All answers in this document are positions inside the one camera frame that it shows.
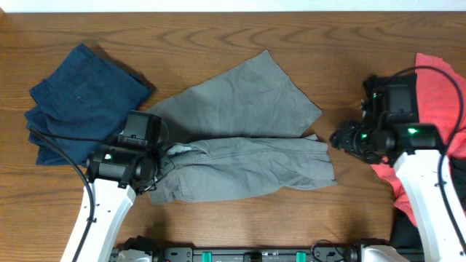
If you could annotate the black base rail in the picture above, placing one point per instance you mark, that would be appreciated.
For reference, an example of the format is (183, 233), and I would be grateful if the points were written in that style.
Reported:
(143, 249)

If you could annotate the grey shorts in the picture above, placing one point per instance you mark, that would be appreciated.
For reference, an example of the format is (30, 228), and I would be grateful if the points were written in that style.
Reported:
(239, 135)

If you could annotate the folded navy blue shorts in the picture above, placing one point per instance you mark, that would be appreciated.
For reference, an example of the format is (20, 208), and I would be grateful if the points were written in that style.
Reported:
(86, 100)

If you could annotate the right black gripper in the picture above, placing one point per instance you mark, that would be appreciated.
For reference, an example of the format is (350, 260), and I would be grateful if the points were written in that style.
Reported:
(344, 138)

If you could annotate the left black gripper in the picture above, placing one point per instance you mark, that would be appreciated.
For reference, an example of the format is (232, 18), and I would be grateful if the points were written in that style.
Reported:
(168, 167)

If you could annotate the black garment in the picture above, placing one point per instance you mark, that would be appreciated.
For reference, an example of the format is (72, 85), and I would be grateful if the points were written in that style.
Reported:
(404, 233)

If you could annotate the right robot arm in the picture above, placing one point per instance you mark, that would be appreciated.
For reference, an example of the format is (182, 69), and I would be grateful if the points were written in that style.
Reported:
(418, 156)

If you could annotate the red shorts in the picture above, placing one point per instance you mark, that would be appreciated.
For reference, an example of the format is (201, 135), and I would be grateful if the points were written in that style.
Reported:
(438, 104)

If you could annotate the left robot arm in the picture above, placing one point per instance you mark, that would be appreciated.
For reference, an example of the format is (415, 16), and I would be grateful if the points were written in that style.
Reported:
(116, 175)

